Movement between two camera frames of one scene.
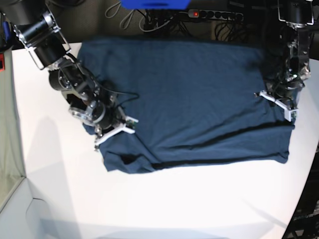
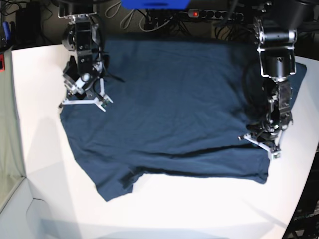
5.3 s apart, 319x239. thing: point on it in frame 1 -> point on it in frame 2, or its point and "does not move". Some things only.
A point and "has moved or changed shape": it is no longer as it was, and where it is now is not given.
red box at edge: x=2 y=67 does not move
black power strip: x=218 y=14 does not move
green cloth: x=12 y=171 does not move
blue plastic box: x=155 y=4 does not move
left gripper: x=102 y=117 -> x=79 y=85
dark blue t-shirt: x=198 y=103 has moved or changed shape
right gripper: x=287 y=91 -> x=267 y=129
